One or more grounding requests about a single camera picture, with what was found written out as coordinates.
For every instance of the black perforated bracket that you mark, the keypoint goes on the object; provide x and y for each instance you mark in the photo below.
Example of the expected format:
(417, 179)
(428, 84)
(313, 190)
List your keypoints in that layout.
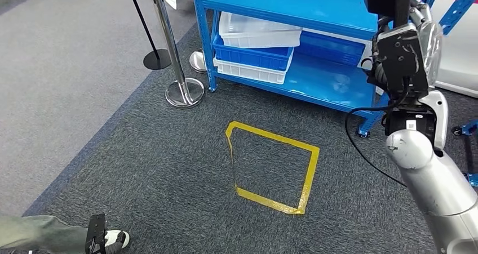
(96, 233)

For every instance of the translucent white plastic crate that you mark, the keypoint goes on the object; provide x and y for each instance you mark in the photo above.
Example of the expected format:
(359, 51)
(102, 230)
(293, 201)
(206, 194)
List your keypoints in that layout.
(257, 32)

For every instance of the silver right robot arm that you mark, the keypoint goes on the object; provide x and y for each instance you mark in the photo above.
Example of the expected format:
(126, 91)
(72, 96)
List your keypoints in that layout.
(429, 177)

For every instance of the black stanchion post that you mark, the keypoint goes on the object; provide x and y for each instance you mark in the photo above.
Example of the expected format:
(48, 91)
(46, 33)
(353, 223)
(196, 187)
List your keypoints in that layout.
(157, 60)

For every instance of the yellow floor tape square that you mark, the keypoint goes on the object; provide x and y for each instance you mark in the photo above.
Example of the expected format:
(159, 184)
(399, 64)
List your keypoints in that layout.
(311, 170)

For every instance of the chrome stanchion post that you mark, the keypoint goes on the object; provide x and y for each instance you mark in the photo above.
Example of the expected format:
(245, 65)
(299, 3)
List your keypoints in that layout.
(197, 62)
(168, 39)

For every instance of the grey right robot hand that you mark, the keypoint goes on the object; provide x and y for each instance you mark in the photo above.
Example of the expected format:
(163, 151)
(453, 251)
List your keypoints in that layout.
(433, 51)

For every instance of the person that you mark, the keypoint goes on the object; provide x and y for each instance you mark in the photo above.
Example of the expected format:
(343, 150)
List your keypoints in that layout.
(37, 233)

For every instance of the blue metal shelf rack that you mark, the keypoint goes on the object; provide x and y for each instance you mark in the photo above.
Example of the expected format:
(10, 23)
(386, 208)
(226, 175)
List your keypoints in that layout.
(280, 2)
(471, 127)

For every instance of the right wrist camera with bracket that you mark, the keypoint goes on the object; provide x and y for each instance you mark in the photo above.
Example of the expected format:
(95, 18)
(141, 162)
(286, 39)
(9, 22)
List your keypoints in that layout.
(399, 58)

